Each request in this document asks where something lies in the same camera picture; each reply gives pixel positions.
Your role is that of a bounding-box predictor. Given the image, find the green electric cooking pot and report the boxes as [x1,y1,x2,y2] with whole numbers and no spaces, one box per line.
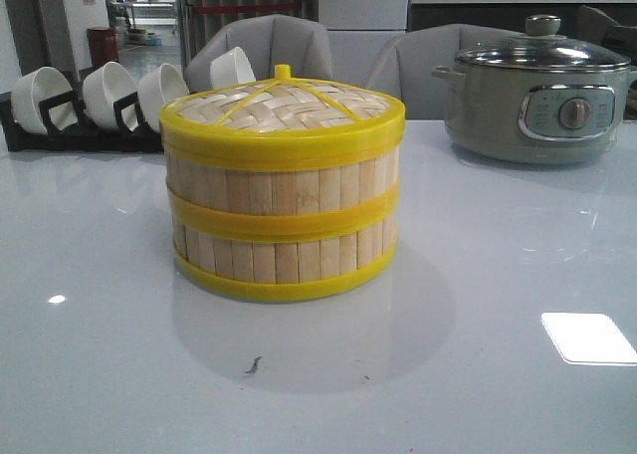
[432,64,636,165]

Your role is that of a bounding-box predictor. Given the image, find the black dish rack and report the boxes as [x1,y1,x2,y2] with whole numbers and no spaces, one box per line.
[1,83,163,153]

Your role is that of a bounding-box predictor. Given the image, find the red bin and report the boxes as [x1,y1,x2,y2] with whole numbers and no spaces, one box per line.
[87,27,119,70]

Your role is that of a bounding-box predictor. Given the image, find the bamboo steamer tray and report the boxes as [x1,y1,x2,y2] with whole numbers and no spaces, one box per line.
[166,147,399,241]
[172,211,398,303]

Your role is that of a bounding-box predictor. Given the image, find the woven bamboo steamer lid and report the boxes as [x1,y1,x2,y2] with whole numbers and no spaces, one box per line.
[159,65,405,171]

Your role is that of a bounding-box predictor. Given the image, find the white cabinet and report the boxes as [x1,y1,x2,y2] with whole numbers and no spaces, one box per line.
[318,0,408,87]

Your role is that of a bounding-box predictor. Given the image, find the left grey chair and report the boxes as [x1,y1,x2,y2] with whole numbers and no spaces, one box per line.
[184,14,334,92]

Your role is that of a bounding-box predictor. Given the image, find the white bowl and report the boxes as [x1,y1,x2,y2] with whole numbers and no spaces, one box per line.
[209,47,256,90]
[82,61,137,130]
[11,67,72,134]
[137,64,190,132]

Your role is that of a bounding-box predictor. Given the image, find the grey chair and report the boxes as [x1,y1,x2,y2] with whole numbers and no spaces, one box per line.
[184,14,334,92]
[365,24,515,119]

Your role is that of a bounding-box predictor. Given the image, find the red barrier belt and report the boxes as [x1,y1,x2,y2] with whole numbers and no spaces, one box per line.
[192,1,303,15]

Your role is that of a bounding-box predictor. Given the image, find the glass pot lid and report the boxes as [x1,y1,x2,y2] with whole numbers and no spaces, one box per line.
[455,14,631,73]

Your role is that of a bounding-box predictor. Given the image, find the right grey chair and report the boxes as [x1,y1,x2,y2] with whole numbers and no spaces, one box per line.
[365,24,515,119]

